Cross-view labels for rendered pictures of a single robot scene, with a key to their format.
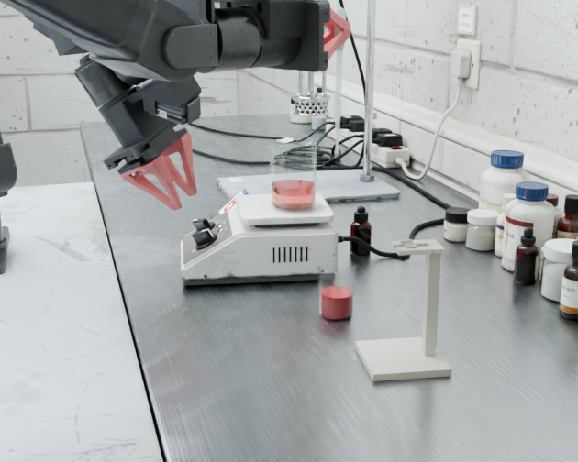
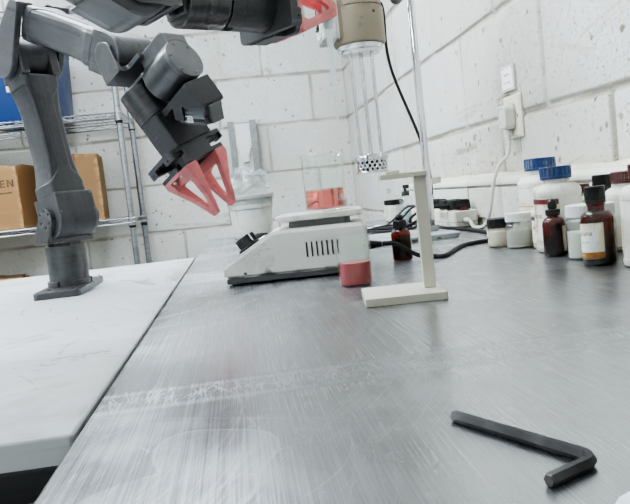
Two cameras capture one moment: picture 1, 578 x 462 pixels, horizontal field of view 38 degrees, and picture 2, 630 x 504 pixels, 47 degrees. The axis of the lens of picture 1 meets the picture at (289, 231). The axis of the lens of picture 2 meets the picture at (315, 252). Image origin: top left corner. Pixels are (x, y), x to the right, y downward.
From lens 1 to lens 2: 31 cm
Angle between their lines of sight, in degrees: 15
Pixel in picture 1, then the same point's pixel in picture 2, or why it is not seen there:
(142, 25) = not seen: outside the picture
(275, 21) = not seen: outside the picture
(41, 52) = (196, 210)
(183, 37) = not seen: outside the picture
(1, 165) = (82, 206)
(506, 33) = (539, 74)
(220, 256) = (257, 253)
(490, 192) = (526, 194)
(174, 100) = (195, 101)
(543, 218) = (568, 193)
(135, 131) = (169, 140)
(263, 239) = (295, 234)
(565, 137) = (598, 142)
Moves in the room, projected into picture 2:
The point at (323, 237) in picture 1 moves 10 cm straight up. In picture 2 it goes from (351, 229) to (344, 155)
